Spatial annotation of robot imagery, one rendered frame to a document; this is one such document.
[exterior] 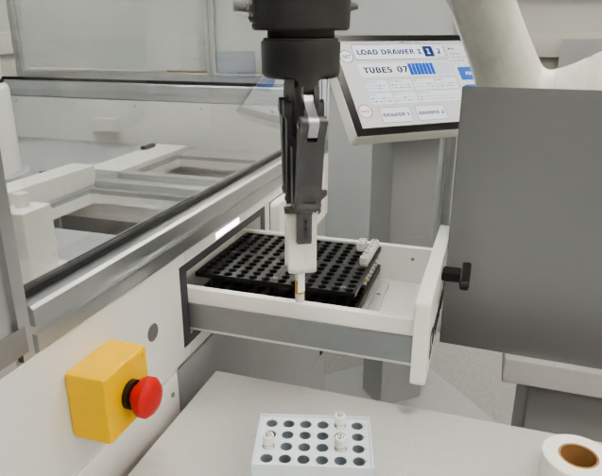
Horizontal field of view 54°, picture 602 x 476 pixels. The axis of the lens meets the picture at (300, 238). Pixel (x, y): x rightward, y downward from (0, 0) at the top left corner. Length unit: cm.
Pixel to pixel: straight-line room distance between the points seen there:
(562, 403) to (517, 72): 52
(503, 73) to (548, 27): 326
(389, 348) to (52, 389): 37
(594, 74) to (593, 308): 37
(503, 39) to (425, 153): 78
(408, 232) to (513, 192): 97
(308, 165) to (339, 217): 196
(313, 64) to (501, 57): 53
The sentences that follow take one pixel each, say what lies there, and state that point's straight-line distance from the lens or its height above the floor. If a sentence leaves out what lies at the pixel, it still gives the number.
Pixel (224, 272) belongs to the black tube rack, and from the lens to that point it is 80.
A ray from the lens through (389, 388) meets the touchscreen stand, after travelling 201.
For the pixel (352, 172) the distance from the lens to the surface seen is 244.
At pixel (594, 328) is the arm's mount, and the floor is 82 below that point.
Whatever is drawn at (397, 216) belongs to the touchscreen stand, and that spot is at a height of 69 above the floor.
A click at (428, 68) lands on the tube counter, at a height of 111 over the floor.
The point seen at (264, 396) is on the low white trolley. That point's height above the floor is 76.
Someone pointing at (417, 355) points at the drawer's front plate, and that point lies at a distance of 70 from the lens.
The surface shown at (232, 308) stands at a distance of 76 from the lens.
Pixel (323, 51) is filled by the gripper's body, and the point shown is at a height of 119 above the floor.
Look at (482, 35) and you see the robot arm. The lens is 102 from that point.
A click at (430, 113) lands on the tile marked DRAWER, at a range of 164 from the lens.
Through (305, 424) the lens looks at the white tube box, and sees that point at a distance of 70.
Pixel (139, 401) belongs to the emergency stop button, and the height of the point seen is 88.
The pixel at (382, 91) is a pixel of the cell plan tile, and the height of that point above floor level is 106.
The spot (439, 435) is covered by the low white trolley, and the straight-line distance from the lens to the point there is 75.
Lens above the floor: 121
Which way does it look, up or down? 19 degrees down
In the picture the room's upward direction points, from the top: straight up
